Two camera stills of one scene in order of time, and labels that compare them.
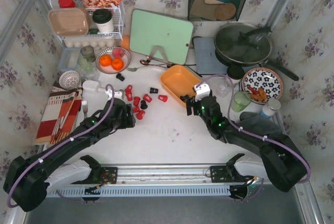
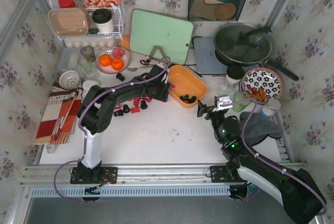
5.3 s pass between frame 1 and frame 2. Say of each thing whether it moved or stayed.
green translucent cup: stayed
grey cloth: stayed
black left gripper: moved
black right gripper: moved
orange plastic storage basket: stayed
